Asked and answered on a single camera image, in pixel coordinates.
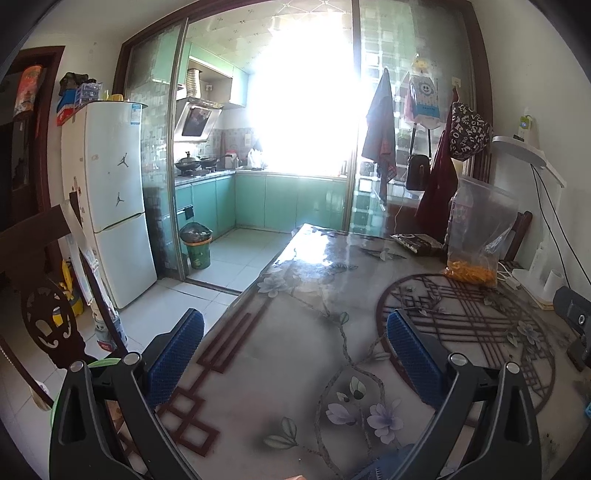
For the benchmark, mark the clear zip bag orange snacks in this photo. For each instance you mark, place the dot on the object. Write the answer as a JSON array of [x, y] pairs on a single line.
[[485, 221]]

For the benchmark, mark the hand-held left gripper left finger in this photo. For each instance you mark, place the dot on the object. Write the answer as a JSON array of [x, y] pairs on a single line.
[[178, 355]]

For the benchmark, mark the patterned brown hanging bag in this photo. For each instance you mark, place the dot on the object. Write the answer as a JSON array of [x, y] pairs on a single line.
[[468, 131]]

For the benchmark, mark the silver exhaust duct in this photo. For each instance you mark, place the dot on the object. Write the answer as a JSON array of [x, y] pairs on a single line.
[[192, 83]]

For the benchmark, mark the teal kitchen base cabinets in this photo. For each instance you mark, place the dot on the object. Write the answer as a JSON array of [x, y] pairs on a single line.
[[277, 198]]

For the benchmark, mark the black frying pan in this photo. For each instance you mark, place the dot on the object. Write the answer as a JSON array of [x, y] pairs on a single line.
[[208, 160]]

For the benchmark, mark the clear plastic jug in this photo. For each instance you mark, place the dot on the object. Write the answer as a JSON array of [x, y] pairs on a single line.
[[108, 337]]

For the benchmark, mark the pile of assorted boxes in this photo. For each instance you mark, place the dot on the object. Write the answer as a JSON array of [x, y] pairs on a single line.
[[76, 99]]

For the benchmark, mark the white wall plug device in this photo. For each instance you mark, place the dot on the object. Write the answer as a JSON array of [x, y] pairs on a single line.
[[525, 127]]

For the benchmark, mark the dark red hanging garment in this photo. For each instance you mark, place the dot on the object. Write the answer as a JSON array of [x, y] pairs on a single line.
[[436, 194]]

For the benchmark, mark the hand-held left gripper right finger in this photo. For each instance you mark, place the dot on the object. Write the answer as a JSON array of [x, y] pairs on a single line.
[[415, 355]]

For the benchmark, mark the black wok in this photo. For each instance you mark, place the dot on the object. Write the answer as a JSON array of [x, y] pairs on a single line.
[[188, 162]]

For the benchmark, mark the green trash bin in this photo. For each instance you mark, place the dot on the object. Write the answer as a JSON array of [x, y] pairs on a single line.
[[197, 251]]

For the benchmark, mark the teal wall cabinets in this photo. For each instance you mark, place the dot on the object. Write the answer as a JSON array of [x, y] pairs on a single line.
[[240, 87]]

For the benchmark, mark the red hanging ornament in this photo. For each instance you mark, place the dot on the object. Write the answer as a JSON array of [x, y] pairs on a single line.
[[27, 92]]

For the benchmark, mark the black shoulder bag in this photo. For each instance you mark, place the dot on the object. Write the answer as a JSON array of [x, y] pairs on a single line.
[[418, 173]]

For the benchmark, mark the white cylindrical holder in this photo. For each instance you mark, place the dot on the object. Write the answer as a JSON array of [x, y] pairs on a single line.
[[554, 284]]

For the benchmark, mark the blue plastic mesh object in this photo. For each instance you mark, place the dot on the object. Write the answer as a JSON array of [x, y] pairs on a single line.
[[383, 466]]

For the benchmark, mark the white refrigerator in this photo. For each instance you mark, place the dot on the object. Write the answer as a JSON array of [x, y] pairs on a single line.
[[115, 203]]

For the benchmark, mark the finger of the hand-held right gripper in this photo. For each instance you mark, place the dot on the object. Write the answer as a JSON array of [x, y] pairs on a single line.
[[572, 309]]

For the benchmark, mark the carved dark wooden chair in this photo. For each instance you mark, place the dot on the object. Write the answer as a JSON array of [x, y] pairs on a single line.
[[44, 318]]

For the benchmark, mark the range hood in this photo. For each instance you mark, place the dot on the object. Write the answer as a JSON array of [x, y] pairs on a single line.
[[198, 121]]

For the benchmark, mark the hanging cartoon face bag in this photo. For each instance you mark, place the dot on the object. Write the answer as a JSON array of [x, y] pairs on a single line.
[[422, 97]]

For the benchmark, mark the yellow plastic container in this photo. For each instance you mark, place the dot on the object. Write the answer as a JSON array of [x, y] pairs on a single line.
[[69, 295]]

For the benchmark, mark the white desk lamp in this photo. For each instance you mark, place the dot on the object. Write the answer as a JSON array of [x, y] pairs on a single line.
[[517, 147]]

